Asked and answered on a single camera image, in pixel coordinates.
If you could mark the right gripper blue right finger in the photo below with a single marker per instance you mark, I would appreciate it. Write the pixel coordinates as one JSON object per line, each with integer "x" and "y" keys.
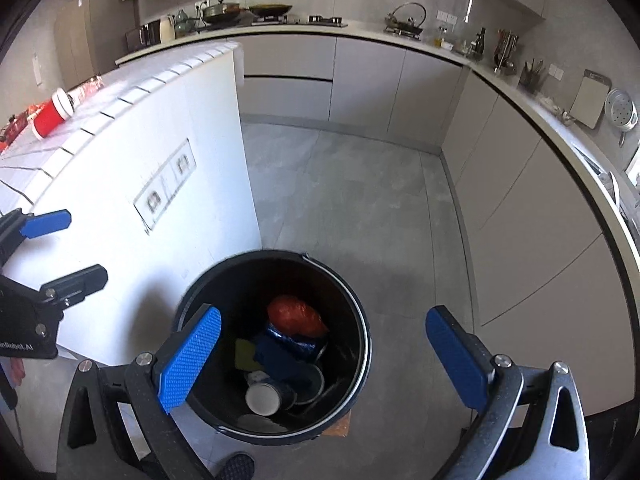
{"x": 529, "y": 422}

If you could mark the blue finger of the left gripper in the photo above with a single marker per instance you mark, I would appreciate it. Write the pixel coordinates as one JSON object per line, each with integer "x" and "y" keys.
{"x": 74, "y": 288}
{"x": 15, "y": 227}

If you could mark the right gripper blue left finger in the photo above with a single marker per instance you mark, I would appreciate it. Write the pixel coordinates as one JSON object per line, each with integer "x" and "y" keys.
{"x": 117, "y": 421}

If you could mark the red paper cup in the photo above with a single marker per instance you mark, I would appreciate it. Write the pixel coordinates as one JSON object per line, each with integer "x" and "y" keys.
{"x": 54, "y": 112}

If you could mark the blue patterned paper cup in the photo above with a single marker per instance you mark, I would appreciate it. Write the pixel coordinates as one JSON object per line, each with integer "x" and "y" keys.
{"x": 267, "y": 397}

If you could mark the red white snack carton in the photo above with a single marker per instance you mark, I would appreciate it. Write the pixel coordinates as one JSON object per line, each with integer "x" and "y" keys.
{"x": 85, "y": 90}

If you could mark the blue soda can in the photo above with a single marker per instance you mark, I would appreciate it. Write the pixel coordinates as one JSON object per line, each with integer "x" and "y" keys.
{"x": 279, "y": 357}

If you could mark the red plastic bag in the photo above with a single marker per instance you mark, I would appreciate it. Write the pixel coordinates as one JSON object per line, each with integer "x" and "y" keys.
{"x": 293, "y": 317}

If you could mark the lower kitchen cabinets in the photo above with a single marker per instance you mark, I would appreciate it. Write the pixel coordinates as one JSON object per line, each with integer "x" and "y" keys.
{"x": 554, "y": 270}

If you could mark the black trash bucket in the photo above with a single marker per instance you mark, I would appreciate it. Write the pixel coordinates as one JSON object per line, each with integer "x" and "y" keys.
{"x": 241, "y": 288}

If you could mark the beige refrigerator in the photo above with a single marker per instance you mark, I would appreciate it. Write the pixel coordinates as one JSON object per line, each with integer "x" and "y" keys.
{"x": 89, "y": 36}

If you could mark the black microwave oven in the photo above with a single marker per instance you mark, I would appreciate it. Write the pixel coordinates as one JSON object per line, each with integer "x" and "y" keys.
{"x": 144, "y": 36}

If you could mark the white thermos jug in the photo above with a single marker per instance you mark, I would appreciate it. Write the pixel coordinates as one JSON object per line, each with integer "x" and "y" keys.
{"x": 167, "y": 29}

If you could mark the black pot with lid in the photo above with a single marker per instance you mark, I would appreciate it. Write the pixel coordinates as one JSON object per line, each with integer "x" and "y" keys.
{"x": 220, "y": 12}

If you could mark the black wok pan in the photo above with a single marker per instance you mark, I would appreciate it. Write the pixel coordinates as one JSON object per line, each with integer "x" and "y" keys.
{"x": 270, "y": 10}

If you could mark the white cutting board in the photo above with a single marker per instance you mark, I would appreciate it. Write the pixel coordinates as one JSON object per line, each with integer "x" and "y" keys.
{"x": 589, "y": 100}

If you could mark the black gas stove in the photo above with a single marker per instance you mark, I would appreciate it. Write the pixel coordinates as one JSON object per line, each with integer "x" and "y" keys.
{"x": 291, "y": 19}

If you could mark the round metal strainer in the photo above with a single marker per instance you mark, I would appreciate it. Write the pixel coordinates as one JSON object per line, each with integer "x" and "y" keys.
{"x": 621, "y": 112}

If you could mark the knife block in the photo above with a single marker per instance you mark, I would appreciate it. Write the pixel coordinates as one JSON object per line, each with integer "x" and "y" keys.
{"x": 532, "y": 75}

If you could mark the utensil holder with utensils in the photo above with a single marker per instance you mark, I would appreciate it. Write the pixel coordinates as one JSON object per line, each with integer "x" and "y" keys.
{"x": 504, "y": 52}

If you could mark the dark sauce bottle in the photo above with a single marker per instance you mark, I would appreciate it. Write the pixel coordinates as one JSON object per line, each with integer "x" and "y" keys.
{"x": 478, "y": 45}

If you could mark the metal kettle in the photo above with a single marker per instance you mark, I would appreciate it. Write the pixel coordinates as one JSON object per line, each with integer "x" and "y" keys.
{"x": 406, "y": 20}

